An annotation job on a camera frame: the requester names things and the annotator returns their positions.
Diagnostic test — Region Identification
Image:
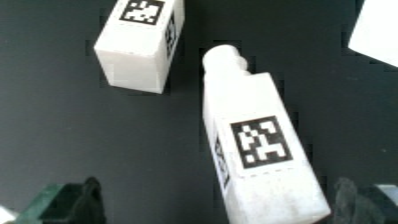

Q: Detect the white left fence block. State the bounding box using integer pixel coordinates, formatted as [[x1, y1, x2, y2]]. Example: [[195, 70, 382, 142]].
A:
[[348, 0, 398, 67]]

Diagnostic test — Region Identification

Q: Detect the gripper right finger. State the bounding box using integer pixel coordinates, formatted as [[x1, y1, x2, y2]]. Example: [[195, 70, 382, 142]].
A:
[[332, 178, 398, 224]]

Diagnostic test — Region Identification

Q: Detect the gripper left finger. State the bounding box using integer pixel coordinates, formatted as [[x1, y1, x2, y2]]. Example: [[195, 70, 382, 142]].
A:
[[14, 177, 107, 224]]

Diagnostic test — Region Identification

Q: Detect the white leg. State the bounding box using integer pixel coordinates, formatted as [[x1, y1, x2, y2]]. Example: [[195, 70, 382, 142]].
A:
[[94, 0, 185, 93], [202, 45, 330, 224]]

